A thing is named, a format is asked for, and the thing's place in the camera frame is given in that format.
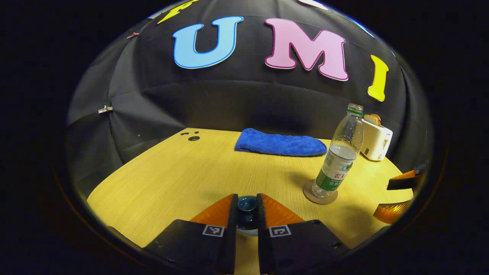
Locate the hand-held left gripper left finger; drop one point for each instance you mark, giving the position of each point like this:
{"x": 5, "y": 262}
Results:
{"x": 231, "y": 244}

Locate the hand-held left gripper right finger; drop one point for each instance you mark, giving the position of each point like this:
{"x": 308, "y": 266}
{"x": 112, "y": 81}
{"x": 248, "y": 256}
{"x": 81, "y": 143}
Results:
{"x": 263, "y": 248}

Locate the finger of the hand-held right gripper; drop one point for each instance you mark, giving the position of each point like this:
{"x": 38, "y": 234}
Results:
{"x": 401, "y": 184}
{"x": 391, "y": 212}

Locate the white teacup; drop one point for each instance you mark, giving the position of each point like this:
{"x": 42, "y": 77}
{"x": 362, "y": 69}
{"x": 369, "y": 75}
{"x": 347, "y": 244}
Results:
{"x": 246, "y": 233}

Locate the dark teal teacup lid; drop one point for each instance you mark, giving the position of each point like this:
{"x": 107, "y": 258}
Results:
{"x": 247, "y": 204}

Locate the clear plastic water bottle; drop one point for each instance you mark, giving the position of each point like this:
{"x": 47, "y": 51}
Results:
{"x": 338, "y": 160}

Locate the brown cork coaster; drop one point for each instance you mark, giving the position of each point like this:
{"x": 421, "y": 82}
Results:
{"x": 323, "y": 201}

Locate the white toaster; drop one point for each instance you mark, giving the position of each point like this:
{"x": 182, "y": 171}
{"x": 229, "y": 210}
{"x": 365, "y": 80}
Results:
{"x": 376, "y": 141}

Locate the toasted bread slice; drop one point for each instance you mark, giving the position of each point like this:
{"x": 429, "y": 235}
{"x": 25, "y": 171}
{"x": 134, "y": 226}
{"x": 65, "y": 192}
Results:
{"x": 374, "y": 119}

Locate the blue towel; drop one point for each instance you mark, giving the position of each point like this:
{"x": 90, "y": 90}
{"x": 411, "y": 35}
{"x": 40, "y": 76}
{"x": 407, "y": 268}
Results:
{"x": 279, "y": 143}

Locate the black backdrop cloth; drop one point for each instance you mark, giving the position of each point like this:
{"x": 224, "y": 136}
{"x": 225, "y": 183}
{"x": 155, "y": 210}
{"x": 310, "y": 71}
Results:
{"x": 229, "y": 99}

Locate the silver metal clip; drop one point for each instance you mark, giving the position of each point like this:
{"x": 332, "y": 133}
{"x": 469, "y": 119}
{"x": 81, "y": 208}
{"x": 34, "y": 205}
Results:
{"x": 105, "y": 109}

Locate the copper metal clip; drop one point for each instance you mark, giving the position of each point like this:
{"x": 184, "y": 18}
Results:
{"x": 133, "y": 35}

